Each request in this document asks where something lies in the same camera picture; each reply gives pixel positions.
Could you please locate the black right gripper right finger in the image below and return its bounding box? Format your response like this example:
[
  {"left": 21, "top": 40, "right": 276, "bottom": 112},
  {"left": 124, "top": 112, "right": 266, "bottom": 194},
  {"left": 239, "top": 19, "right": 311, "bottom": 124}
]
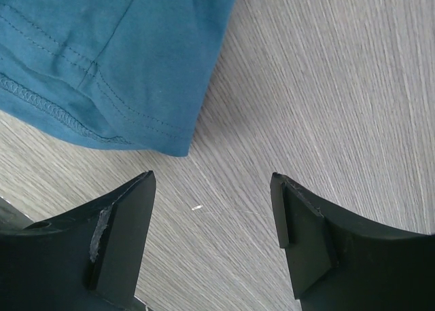
[{"left": 270, "top": 173, "right": 434, "bottom": 310}]

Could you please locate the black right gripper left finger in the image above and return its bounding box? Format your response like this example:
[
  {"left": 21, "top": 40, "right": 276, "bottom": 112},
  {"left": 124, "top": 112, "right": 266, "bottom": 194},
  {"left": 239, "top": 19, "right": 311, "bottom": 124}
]
[{"left": 1, "top": 171, "right": 156, "bottom": 310}]

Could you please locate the dark teal blue t-shirt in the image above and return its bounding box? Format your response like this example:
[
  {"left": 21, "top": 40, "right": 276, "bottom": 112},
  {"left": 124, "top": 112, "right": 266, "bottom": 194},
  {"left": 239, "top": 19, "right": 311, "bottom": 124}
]
[{"left": 1, "top": 0, "right": 235, "bottom": 157}]

